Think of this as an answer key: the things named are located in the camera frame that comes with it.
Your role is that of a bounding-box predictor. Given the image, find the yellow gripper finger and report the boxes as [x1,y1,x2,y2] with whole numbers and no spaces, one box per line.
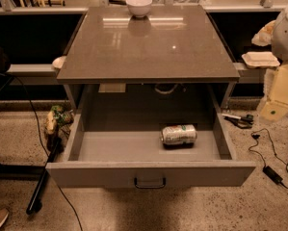
[258,63,288,121]

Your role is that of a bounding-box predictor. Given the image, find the silver green 7up can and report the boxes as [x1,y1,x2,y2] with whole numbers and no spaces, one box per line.
[161,124,197,145]

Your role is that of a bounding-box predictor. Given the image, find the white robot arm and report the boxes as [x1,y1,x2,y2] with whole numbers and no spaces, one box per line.
[257,5,288,122]

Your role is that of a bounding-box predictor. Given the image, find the grey cabinet with counter top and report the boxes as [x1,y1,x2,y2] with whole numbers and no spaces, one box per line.
[57,6,239,108]

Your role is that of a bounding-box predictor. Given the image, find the grey open top drawer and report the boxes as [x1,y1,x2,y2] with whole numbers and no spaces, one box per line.
[46,84,255,188]

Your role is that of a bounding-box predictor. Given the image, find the white foam takeout container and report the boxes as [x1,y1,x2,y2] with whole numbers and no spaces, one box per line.
[242,51,280,68]

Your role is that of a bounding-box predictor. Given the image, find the black scissors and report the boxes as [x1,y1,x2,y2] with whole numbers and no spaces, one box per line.
[225,115,253,129]

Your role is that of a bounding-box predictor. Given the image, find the crumpled white paper bag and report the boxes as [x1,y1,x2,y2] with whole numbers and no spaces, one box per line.
[251,20,275,46]

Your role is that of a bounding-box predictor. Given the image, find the white marker pen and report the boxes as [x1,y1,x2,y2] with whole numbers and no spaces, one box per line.
[222,114,242,120]

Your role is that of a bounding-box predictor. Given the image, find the white ceramic bowl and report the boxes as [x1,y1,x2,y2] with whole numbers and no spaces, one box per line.
[126,0,152,17]

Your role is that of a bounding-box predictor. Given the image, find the white plate at cabinet side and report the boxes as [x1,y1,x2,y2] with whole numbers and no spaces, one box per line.
[52,56,66,69]

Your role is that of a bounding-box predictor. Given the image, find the colourful snack bag pile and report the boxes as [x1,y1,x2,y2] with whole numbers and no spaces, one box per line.
[44,105,74,150]

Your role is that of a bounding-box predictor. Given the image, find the black metal stand leg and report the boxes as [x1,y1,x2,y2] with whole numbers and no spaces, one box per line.
[26,138,62,215]

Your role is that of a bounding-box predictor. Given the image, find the black drawer handle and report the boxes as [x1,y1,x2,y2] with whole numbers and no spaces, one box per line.
[134,178,167,190]

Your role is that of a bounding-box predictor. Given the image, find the black floor cable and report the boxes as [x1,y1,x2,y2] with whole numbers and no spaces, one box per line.
[12,74,84,231]

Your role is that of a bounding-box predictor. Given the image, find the grey metal shelf rail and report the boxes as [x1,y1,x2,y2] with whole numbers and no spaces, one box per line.
[8,64,58,85]

